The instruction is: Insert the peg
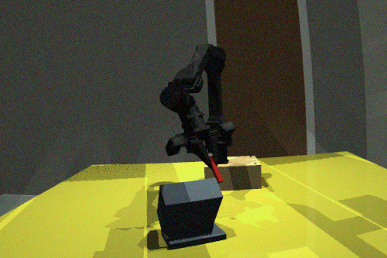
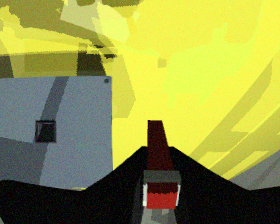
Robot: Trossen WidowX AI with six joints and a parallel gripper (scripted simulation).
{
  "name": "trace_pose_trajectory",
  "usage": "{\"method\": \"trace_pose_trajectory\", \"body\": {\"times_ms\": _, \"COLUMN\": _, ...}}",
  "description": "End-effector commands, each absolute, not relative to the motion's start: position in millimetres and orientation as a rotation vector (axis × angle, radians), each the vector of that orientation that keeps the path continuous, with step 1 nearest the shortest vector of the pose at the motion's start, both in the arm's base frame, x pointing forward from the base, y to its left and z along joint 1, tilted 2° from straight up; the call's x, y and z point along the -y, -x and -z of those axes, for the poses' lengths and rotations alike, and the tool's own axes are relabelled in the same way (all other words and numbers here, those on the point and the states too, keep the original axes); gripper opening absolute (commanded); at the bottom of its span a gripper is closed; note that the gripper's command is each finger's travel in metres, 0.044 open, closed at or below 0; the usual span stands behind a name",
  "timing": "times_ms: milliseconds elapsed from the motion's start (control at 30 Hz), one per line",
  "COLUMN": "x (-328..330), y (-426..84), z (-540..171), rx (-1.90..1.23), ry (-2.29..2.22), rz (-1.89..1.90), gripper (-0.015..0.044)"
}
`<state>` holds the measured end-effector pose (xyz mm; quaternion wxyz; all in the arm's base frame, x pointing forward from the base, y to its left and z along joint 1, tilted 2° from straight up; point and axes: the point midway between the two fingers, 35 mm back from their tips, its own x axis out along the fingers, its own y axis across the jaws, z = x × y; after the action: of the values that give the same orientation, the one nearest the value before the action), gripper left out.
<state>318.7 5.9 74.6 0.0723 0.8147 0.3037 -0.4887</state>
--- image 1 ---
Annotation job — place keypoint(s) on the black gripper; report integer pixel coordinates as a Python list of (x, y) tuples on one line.
[(197, 132)]

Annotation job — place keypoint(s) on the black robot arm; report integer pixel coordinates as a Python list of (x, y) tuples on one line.
[(188, 80)]

